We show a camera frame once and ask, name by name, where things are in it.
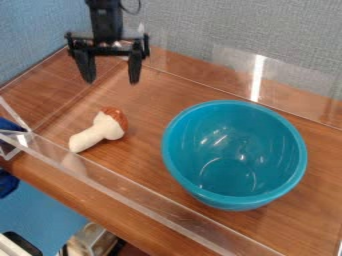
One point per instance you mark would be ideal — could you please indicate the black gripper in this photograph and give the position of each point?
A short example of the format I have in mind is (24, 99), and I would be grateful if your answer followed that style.
(132, 46)

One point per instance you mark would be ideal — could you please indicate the white brown toy mushroom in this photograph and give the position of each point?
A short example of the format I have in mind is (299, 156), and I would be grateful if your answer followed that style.
(110, 126)

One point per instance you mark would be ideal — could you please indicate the blue plastic bowl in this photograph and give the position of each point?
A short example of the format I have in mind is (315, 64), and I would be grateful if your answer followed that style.
(234, 153)

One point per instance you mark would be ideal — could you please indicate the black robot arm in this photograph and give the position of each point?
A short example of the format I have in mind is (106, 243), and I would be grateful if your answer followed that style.
(108, 40)

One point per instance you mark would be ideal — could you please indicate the clear acrylic front barrier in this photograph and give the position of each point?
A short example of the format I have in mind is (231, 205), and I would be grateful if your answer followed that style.
(157, 224)

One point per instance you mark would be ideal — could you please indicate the clear acrylic barrier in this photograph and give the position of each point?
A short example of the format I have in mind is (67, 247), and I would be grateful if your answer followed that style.
(290, 88)
(157, 224)

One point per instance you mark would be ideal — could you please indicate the clear acrylic back barrier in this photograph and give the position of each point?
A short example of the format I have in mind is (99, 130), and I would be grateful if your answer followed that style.
(290, 88)

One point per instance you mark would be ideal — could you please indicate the blue clamp at left edge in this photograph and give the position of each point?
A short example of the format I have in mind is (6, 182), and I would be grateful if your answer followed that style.
(8, 181)

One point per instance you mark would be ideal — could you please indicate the clear box below table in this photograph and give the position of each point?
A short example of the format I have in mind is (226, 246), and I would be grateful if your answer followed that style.
(91, 241)

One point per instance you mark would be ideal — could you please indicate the black white object below table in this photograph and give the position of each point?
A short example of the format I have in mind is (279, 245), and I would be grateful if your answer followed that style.
(14, 245)

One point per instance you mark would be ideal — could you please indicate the clear acrylic corner bracket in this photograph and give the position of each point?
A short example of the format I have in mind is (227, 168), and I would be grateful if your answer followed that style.
(140, 31)

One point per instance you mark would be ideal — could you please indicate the clear acrylic left bracket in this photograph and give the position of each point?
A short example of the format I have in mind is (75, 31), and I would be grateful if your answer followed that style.
(16, 140)

